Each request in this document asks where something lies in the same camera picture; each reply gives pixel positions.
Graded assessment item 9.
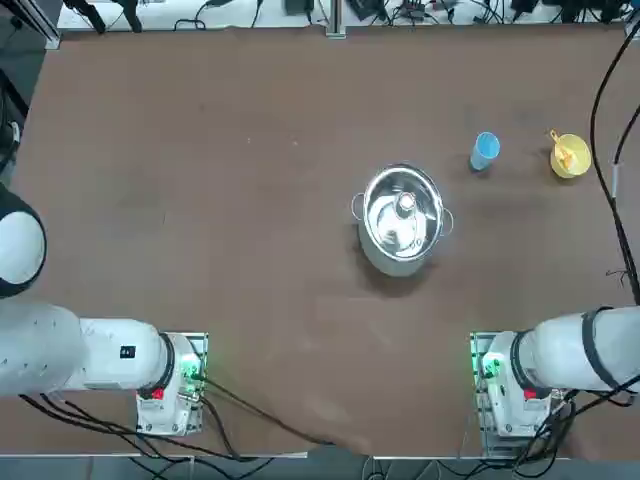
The blue plastic cup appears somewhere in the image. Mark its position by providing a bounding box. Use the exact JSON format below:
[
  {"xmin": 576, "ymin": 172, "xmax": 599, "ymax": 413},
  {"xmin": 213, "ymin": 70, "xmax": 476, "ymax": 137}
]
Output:
[{"xmin": 468, "ymin": 131, "xmax": 502, "ymax": 174}]

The stainless steel pot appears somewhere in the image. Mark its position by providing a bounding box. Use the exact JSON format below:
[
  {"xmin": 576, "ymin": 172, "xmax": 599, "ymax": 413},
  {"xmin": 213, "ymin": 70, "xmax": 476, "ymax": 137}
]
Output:
[{"xmin": 350, "ymin": 160, "xmax": 455, "ymax": 278}]

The dark gray electronic device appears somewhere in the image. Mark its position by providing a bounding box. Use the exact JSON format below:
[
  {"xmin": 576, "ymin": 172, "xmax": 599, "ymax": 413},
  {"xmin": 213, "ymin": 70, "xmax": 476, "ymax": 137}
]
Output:
[{"xmin": 347, "ymin": 0, "xmax": 387, "ymax": 22}]

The black hub with red ports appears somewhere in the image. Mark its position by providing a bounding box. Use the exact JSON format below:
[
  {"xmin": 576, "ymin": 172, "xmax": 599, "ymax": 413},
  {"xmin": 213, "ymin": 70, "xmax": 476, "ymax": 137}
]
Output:
[{"xmin": 398, "ymin": 0, "xmax": 435, "ymax": 17}]

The yellow plastic bowl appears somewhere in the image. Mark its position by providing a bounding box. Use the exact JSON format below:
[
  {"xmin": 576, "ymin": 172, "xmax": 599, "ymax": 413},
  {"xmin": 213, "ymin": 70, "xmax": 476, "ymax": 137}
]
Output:
[{"xmin": 549, "ymin": 132, "xmax": 592, "ymax": 179}]

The black rod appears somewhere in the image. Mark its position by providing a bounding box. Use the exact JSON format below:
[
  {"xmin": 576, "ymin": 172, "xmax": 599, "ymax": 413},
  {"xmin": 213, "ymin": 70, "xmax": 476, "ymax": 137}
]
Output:
[
  {"xmin": 115, "ymin": 0, "xmax": 144, "ymax": 34},
  {"xmin": 63, "ymin": 0, "xmax": 108, "ymax": 35}
]

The black cable across table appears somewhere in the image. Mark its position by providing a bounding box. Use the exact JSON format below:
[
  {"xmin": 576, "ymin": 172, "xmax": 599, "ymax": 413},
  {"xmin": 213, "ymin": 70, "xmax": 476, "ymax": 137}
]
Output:
[{"xmin": 199, "ymin": 377, "xmax": 337, "ymax": 447}]

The short aluminium profile post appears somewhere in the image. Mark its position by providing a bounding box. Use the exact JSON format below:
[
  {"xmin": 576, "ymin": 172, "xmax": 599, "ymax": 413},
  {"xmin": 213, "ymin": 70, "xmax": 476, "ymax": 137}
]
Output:
[{"xmin": 324, "ymin": 0, "xmax": 348, "ymax": 40}]

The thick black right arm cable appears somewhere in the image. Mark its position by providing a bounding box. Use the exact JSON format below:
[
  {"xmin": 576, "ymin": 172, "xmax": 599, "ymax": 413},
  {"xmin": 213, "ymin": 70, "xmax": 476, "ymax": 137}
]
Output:
[{"xmin": 589, "ymin": 19, "xmax": 640, "ymax": 301}]

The aluminium frame profile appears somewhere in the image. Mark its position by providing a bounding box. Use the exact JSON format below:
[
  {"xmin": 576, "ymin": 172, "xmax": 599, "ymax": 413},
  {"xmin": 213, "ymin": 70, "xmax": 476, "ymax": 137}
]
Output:
[{"xmin": 13, "ymin": 0, "xmax": 62, "ymax": 51}]

